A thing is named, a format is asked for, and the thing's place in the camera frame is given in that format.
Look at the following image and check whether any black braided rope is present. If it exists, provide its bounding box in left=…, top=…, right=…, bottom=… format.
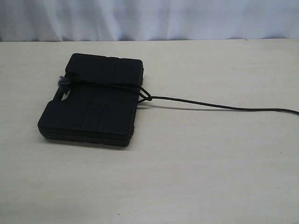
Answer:
left=55, top=74, right=299, bottom=115

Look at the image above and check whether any white backdrop curtain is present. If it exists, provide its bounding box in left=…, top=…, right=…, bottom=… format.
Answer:
left=0, top=0, right=299, bottom=42

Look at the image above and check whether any black plastic carrying case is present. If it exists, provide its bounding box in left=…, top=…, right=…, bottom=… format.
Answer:
left=38, top=53, right=143, bottom=147

